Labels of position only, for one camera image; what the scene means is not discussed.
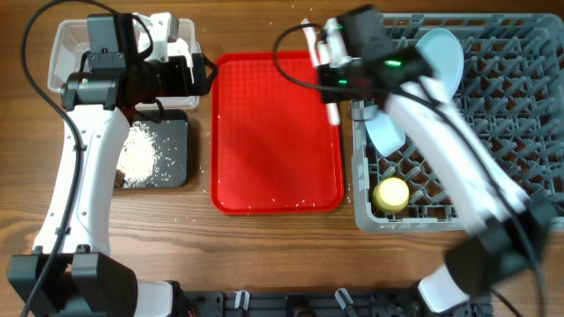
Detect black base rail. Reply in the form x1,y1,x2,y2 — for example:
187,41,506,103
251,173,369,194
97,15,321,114
175,288,493,317

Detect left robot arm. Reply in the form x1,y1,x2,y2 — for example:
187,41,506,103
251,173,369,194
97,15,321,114
8,9,218,316

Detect black waste tray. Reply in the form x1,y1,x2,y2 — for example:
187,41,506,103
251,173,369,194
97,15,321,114
112,109,190,190

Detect clear plastic waste bin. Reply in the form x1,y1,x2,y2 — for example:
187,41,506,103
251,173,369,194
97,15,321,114
48,18,201,110

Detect yellow cup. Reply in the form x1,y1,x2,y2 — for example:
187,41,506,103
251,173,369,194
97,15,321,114
373,177,410,214

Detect light blue bowl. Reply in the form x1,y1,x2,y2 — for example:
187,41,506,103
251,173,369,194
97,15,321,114
363,106,405,157

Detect white plastic spoon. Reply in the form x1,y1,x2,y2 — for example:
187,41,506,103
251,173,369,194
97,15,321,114
316,41,341,126

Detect large light blue plate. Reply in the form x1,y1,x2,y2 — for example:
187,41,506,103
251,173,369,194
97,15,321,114
415,28,464,98

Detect red serving tray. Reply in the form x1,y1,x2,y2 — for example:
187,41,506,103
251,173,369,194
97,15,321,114
210,52,345,216

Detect grey dishwasher rack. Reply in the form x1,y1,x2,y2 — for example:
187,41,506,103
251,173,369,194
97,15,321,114
351,13,563,233

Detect white paper napkin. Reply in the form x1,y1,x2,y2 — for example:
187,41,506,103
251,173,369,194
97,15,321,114
137,37,190,57

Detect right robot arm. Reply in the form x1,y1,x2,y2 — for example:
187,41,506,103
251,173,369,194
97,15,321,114
318,5,556,315

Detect rice and food scraps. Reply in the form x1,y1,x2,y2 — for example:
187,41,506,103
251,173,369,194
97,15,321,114
114,121,176,188

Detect white plastic fork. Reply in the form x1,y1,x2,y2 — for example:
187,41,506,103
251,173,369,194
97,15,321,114
303,26,330,85

